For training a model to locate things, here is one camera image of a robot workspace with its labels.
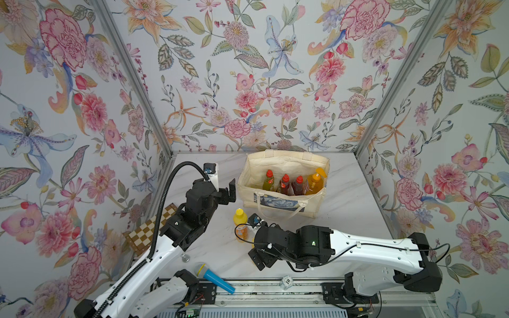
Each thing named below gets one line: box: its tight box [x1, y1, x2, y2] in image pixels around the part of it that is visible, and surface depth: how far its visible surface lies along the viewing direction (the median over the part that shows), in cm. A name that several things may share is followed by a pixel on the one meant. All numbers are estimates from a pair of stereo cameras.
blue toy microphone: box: [194, 261, 236, 295], surface depth 78 cm
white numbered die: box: [280, 275, 293, 291], surface depth 73 cm
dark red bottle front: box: [292, 175, 306, 196], surface depth 89 cm
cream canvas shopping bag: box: [237, 149, 331, 218], surface depth 86 cm
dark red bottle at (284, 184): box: [280, 173, 291, 196], surface depth 88 cm
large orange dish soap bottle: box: [306, 167, 328, 195], surface depth 84 cm
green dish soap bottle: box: [262, 169, 275, 191], surface depth 91 cm
